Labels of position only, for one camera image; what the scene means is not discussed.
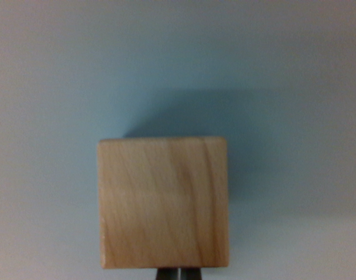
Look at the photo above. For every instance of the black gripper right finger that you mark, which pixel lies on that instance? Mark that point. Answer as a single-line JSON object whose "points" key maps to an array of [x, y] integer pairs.
{"points": [[192, 274]]}

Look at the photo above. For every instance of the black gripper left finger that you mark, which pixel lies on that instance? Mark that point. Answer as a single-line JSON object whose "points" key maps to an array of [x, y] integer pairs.
{"points": [[166, 274]]}

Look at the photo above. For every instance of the light wooden cube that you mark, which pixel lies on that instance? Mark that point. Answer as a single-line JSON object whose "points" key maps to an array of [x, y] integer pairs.
{"points": [[163, 204]]}

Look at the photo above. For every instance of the light blue plastic bin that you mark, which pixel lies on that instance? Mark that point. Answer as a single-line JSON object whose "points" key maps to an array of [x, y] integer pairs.
{"points": [[49, 87]]}

